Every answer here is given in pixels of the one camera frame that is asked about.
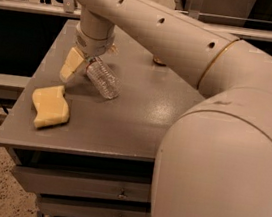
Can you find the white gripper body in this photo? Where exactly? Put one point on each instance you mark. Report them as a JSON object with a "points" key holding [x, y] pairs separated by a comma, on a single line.
{"points": [[92, 46]]}

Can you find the clear plastic water bottle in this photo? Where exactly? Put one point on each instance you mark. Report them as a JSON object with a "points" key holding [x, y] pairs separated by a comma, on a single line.
{"points": [[103, 78]]}

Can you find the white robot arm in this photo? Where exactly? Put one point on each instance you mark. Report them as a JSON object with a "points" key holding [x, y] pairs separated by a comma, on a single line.
{"points": [[216, 159]]}

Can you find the orange soda can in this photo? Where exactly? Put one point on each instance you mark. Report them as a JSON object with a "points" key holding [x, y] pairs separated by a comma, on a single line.
{"points": [[158, 61]]}

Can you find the yellow sponge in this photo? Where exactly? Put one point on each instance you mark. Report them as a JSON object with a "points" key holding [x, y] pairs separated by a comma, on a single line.
{"points": [[51, 106]]}

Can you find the grey drawer cabinet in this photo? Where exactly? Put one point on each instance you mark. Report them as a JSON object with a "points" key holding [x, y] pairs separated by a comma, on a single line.
{"points": [[118, 137]]}

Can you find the top grey drawer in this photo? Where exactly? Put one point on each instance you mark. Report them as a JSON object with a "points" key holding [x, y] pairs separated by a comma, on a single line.
{"points": [[97, 186]]}

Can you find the middle grey drawer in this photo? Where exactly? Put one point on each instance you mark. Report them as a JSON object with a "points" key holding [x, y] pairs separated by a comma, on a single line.
{"points": [[75, 208]]}

